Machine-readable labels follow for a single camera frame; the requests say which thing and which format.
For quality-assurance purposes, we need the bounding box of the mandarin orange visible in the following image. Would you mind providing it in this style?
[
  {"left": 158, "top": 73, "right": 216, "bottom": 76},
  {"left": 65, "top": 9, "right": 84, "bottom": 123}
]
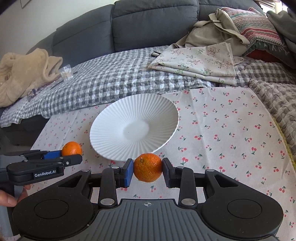
[
  {"left": 61, "top": 142, "right": 82, "bottom": 156},
  {"left": 133, "top": 153, "right": 163, "bottom": 182}
]

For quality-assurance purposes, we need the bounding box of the person's left hand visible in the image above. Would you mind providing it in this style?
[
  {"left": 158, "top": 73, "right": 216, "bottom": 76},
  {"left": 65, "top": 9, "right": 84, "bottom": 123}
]
[{"left": 0, "top": 185, "right": 31, "bottom": 207}]

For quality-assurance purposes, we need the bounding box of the white ribbed plate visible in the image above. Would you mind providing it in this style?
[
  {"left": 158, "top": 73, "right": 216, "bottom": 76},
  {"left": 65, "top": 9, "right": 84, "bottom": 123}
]
[{"left": 89, "top": 93, "right": 179, "bottom": 161}]

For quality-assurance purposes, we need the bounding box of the cherry print tablecloth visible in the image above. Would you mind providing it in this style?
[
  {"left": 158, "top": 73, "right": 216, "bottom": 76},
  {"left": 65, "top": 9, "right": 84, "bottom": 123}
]
[{"left": 33, "top": 87, "right": 295, "bottom": 240}]

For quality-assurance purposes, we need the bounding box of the bag of cotton swabs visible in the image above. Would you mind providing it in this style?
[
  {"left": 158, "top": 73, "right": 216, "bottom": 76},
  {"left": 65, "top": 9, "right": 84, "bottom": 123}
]
[{"left": 59, "top": 64, "right": 74, "bottom": 81}]

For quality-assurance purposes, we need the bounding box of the beige fleece blanket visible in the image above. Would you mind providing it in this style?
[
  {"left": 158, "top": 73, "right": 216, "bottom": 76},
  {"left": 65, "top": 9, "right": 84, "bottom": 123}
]
[{"left": 1, "top": 48, "right": 63, "bottom": 108}]

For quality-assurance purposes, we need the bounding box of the grey checkered quilt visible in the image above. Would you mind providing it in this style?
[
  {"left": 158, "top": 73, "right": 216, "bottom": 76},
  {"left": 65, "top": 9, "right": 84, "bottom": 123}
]
[{"left": 1, "top": 46, "right": 216, "bottom": 128}]

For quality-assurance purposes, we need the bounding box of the folded floral cloth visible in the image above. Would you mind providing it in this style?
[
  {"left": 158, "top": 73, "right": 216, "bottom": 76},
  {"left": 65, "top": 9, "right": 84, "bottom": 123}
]
[{"left": 148, "top": 42, "right": 244, "bottom": 85}]

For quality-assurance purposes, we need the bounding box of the grey woven blanket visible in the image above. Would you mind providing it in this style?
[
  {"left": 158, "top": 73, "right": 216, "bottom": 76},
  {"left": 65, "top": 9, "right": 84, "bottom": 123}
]
[{"left": 233, "top": 56, "right": 296, "bottom": 167}]

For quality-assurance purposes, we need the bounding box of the small black device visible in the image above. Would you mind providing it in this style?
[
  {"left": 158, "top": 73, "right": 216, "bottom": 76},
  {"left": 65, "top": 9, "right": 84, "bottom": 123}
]
[{"left": 151, "top": 51, "right": 160, "bottom": 57}]

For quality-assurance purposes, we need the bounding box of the dark grey sofa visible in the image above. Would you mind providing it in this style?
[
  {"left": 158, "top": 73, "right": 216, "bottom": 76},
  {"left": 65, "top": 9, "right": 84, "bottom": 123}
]
[{"left": 23, "top": 0, "right": 266, "bottom": 68}]

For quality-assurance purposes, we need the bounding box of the striped patterned pillow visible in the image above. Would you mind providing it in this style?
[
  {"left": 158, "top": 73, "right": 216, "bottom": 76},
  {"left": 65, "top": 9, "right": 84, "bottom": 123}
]
[{"left": 221, "top": 7, "right": 295, "bottom": 68}]

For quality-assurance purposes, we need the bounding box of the grey sweatshirt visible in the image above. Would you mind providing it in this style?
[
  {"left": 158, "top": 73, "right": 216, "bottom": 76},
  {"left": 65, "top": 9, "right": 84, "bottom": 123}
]
[{"left": 266, "top": 8, "right": 296, "bottom": 54}]

